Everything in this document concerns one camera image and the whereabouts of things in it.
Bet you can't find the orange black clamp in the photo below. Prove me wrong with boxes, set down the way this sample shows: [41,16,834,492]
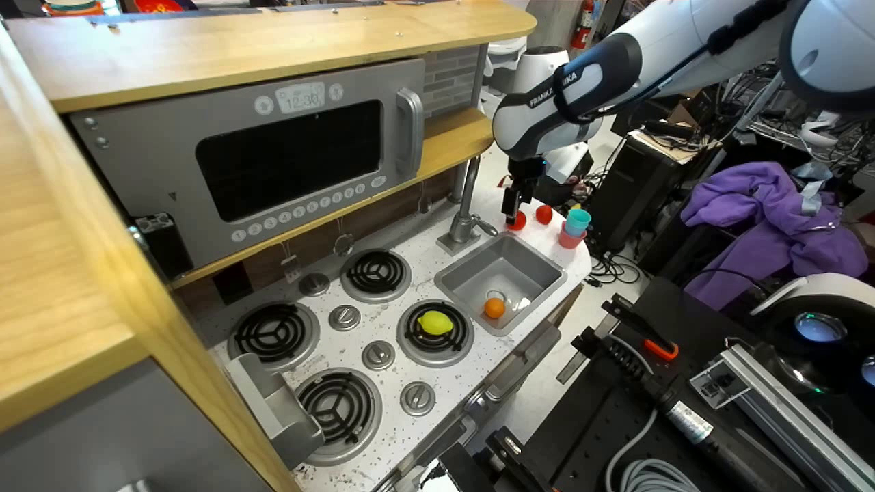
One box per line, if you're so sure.
[601,294,681,363]

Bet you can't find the grey metal sink basin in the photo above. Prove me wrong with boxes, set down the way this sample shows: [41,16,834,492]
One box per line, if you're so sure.
[436,236,564,334]

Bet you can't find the grey toy faucet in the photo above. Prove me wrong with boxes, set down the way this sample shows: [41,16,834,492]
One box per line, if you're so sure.
[439,156,495,255]

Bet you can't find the black stove burner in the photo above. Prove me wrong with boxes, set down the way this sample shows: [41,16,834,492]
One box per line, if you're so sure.
[339,248,410,304]
[228,304,321,363]
[396,301,474,367]
[295,368,384,464]

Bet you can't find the purple cloth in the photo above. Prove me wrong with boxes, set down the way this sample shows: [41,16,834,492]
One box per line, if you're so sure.
[681,160,869,309]

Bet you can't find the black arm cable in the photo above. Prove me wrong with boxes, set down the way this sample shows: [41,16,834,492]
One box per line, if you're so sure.
[551,0,805,126]

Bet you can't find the white speckled toy countertop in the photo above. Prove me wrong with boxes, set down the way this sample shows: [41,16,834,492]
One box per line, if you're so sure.
[212,144,597,492]

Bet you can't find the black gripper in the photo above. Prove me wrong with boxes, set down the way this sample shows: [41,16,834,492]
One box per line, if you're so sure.
[500,159,544,225]

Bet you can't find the black stove burner front right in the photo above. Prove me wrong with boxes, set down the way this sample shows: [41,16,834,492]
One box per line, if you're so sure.
[295,368,384,464]

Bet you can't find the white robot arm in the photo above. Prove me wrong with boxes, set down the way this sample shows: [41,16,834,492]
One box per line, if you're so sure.
[492,0,875,222]

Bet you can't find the black stove burner back left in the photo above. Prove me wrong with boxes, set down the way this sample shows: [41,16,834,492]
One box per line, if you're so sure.
[339,248,410,304]

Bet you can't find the red round object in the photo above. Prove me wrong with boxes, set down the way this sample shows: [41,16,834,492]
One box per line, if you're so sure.
[507,211,528,229]

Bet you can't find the coiled grey cable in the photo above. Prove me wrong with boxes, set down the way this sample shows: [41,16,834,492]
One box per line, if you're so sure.
[601,406,703,492]

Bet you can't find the red cup under teal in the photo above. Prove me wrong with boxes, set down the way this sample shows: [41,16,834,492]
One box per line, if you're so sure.
[559,229,584,248]

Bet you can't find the black stove burner back right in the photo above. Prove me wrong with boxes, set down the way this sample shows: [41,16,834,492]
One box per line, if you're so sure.
[396,301,474,367]

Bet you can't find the wooden top shelf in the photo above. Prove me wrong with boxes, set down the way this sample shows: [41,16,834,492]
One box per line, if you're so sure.
[4,0,537,113]

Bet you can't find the black stove burner front left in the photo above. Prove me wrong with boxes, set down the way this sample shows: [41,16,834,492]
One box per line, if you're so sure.
[228,304,321,363]

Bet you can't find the orange ball toy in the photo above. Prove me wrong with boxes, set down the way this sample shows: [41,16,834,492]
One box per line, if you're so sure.
[482,298,507,319]

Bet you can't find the grey toy microwave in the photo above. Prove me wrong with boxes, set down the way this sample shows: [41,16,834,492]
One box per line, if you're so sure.
[72,59,425,273]

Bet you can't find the yellow-green lemon toy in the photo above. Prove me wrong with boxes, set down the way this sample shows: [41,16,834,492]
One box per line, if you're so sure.
[419,309,454,337]

